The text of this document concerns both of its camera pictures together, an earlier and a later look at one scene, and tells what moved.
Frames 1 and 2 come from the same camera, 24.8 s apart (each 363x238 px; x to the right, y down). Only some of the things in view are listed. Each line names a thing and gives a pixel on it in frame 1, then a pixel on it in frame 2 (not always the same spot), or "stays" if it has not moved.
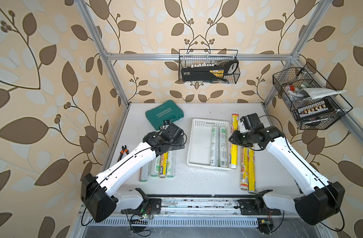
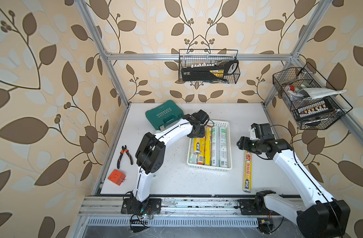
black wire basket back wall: x=191 y=57 stays
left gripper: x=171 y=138 to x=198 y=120
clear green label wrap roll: x=214 y=146 stays
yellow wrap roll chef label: x=233 y=153 to x=208 y=161
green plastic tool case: x=168 y=110 stays
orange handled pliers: x=123 y=148 stays
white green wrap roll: x=223 y=147 stays
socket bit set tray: x=315 y=109 stays
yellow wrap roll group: x=163 y=165 to x=199 y=145
